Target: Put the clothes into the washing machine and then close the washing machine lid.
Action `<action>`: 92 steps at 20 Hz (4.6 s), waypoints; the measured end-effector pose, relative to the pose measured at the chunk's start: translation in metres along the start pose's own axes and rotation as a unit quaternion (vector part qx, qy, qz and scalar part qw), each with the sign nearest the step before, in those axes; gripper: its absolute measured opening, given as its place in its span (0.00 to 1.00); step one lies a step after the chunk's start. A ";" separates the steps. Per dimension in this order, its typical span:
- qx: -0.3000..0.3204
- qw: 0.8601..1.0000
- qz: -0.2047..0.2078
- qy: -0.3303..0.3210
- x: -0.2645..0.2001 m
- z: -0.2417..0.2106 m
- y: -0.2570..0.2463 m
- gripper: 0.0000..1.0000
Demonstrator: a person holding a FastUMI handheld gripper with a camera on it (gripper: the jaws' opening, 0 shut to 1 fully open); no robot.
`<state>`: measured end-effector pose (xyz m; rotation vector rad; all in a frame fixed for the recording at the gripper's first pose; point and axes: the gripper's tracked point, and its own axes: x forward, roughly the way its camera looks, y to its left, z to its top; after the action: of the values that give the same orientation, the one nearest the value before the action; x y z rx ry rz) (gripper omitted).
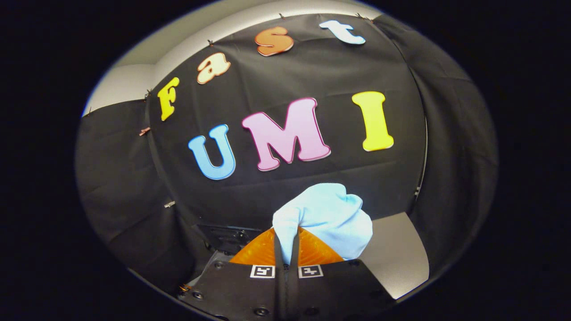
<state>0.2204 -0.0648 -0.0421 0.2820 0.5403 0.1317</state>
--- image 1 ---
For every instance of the grey washing machine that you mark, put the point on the grey washing machine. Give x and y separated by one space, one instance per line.
227 238

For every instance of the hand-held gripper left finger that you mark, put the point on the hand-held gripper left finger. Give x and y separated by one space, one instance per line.
280 254

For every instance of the pink clip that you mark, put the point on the pink clip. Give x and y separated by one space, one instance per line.
144 131

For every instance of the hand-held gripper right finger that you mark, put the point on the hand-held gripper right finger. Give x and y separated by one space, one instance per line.
292 254

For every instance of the light blue shirt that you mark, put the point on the light blue shirt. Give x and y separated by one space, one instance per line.
330 218

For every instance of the black backdrop cloth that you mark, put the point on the black backdrop cloth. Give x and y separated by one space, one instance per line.
312 178

